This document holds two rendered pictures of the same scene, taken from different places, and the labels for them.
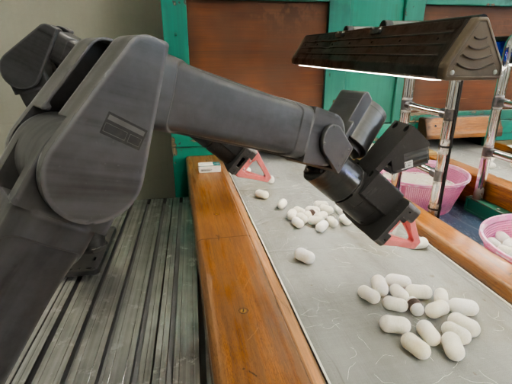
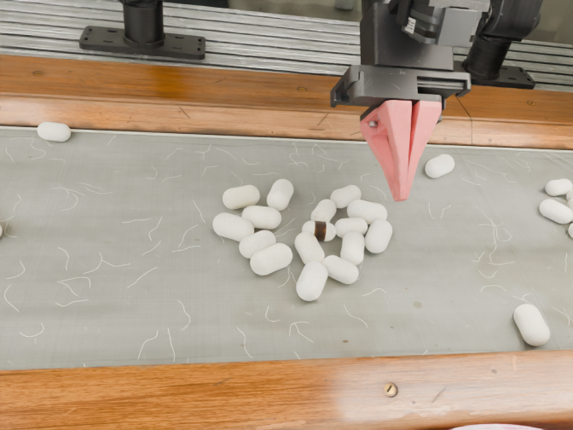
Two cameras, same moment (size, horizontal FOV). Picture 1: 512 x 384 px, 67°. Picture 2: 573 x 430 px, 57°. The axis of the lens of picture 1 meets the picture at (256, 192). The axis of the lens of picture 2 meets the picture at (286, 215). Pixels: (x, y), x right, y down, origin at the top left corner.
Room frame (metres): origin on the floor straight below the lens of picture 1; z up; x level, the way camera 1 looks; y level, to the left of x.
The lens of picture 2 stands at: (0.39, -0.57, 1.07)
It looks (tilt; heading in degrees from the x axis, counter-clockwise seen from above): 42 degrees down; 87
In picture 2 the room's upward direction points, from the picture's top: 10 degrees clockwise
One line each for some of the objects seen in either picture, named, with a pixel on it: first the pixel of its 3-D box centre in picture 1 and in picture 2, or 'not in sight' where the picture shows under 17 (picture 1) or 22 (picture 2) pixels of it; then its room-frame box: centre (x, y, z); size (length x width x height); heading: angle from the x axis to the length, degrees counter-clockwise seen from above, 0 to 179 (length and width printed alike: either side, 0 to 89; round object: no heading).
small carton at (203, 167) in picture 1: (209, 167); not in sight; (1.01, 0.13, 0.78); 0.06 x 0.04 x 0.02; 102
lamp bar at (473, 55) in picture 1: (359, 49); not in sight; (0.78, -0.20, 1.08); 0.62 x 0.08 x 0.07; 12
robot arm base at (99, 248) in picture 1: (88, 234); (486, 55); (0.73, 0.35, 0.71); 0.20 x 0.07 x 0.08; 9
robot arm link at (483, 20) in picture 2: not in sight; (504, 22); (0.73, 0.34, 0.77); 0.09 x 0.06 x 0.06; 7
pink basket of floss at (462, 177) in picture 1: (413, 186); not in sight; (1.00, -0.44, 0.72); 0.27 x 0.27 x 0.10
